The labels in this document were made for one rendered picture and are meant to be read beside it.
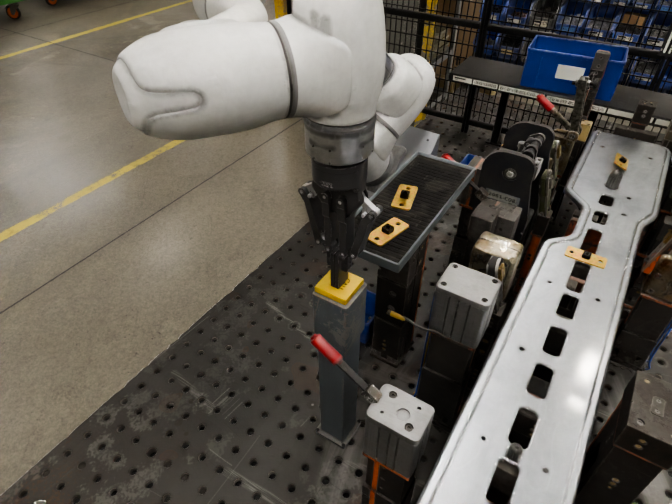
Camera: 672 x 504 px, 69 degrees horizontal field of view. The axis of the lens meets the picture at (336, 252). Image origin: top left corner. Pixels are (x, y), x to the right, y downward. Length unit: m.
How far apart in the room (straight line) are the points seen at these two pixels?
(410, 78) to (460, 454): 1.00
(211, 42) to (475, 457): 0.66
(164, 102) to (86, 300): 2.19
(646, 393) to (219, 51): 0.80
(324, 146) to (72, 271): 2.35
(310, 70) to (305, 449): 0.83
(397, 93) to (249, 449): 0.98
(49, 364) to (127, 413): 1.21
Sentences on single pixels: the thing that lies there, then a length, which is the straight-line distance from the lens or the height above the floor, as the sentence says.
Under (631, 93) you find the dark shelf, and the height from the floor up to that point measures 1.03.
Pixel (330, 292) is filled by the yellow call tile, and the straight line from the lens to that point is 0.78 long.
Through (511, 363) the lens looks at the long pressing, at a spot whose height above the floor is 1.00.
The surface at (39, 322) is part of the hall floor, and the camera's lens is 2.64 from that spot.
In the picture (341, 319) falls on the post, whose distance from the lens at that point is 0.79.
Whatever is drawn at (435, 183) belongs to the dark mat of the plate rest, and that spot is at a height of 1.16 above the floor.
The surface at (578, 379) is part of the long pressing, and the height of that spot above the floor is 1.00.
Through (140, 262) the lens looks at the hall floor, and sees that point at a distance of 2.75.
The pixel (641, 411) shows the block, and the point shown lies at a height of 1.03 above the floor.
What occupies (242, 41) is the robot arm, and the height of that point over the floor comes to 1.56.
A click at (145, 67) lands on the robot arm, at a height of 1.54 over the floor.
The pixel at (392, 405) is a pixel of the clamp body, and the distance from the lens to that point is 0.77.
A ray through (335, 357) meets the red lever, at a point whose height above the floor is 1.11.
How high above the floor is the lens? 1.71
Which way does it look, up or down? 41 degrees down
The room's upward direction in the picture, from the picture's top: straight up
